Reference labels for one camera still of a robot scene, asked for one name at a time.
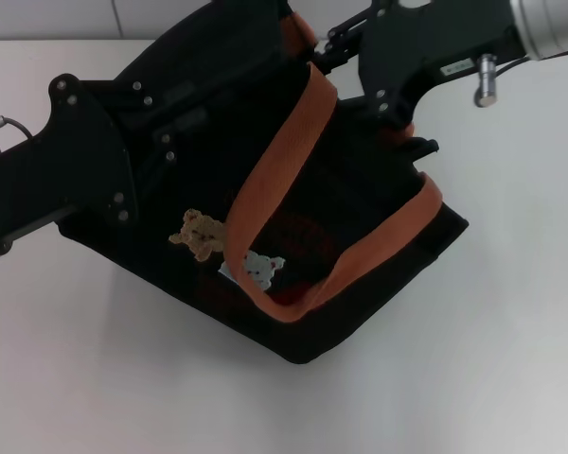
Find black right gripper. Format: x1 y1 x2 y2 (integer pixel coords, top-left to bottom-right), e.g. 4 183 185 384
311 0 527 128

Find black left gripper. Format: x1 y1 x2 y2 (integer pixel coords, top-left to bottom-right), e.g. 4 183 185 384
0 73 209 255

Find black food bag orange straps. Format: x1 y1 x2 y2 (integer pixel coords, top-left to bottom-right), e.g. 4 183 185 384
59 0 470 365

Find grey left gripper cable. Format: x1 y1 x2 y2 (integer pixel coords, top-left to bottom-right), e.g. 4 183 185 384
2 115 35 142

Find silver right gripper cable connector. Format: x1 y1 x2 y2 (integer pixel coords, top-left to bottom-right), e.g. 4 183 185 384
475 54 501 109

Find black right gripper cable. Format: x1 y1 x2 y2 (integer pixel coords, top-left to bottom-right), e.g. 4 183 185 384
494 44 568 77

